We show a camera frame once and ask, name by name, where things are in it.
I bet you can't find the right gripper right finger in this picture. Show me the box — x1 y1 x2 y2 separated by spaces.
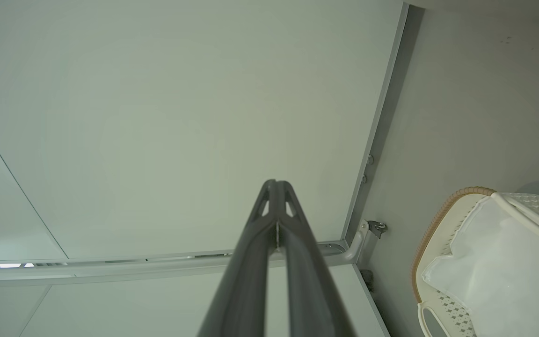
277 181 356 337

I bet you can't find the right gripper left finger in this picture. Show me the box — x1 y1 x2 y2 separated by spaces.
197 179 279 337

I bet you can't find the white basket woven brown rim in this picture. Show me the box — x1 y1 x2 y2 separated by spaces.
411 186 539 337

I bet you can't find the small metal latch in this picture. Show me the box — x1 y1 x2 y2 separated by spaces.
367 220 388 240

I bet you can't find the grey corner bracket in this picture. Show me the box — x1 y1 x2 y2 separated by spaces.
342 219 371 263

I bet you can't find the long aluminium frame rail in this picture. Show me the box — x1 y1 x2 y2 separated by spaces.
0 240 350 282

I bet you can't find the aluminium frame rail with screws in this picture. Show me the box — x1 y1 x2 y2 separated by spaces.
341 2 411 245

